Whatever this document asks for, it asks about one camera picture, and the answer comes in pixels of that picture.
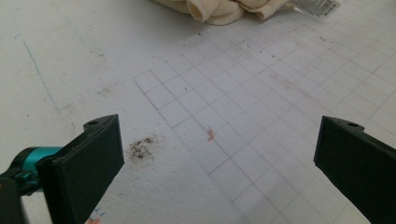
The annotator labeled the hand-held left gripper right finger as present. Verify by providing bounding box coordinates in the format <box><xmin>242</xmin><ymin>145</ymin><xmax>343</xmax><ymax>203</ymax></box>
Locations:
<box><xmin>313</xmin><ymin>116</ymin><xmax>396</xmax><ymax>224</ymax></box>

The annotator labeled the white foam mat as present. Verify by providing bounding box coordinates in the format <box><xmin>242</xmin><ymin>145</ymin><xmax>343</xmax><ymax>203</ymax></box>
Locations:
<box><xmin>0</xmin><ymin>0</ymin><xmax>396</xmax><ymax>224</ymax></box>

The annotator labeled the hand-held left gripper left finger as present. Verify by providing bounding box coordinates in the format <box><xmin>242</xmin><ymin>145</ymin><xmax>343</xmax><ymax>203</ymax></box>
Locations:
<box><xmin>36</xmin><ymin>114</ymin><xmax>125</xmax><ymax>224</ymax></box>

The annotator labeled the cream towel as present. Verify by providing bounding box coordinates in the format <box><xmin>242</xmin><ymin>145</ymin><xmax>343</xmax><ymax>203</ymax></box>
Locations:
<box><xmin>152</xmin><ymin>0</ymin><xmax>342</xmax><ymax>26</ymax></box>

